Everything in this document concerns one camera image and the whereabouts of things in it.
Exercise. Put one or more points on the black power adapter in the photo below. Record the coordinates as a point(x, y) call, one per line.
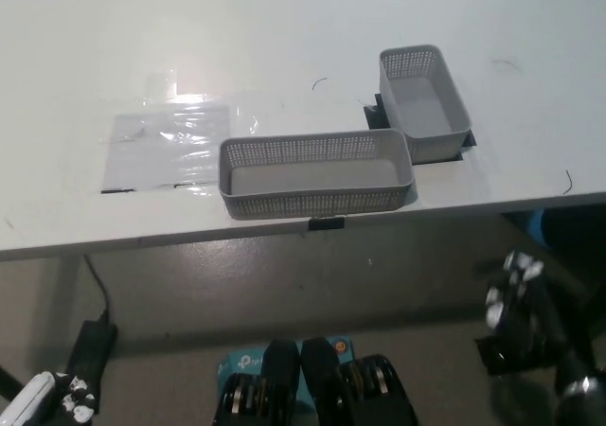
point(90, 360)

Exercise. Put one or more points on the black tape strip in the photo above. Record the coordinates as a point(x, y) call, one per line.
point(326, 224)

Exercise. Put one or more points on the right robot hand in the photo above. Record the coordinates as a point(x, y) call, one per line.
point(525, 312)

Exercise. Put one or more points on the black floor plate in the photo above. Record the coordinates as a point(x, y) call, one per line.
point(487, 356)

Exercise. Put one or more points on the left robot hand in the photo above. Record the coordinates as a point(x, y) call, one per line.
point(33, 397)

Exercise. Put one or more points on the white table leg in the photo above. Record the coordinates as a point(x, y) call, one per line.
point(71, 293)

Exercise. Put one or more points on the clear plastic sheet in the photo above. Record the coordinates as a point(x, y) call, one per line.
point(161, 147)

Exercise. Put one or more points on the blue object under table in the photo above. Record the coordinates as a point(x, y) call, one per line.
point(537, 229)

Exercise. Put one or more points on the teal printed box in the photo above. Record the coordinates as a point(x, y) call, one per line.
point(241, 360)

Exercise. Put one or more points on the grey perforated plastic basket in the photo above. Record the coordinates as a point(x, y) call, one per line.
point(423, 106)
point(312, 177)

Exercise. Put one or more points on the black marker mat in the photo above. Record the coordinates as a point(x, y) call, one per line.
point(376, 116)

